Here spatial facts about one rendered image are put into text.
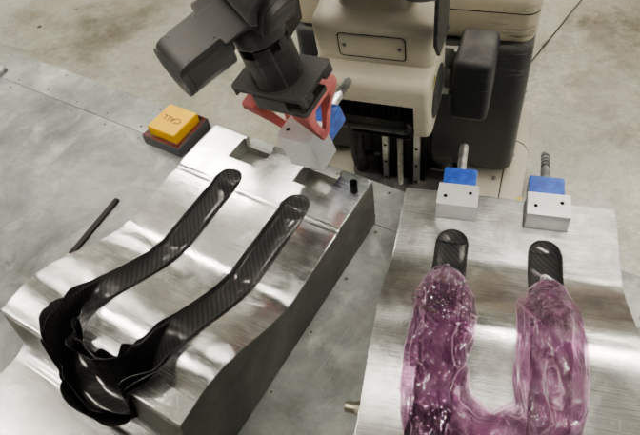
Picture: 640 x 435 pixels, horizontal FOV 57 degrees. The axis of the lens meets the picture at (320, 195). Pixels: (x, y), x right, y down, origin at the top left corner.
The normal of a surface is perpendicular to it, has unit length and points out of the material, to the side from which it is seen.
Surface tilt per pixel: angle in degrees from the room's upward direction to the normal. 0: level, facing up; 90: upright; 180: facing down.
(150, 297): 27
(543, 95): 0
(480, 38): 0
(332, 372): 0
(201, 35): 35
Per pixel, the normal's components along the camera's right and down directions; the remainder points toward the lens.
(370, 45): -0.29, 0.83
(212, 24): 0.10, -0.17
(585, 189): -0.11, -0.65
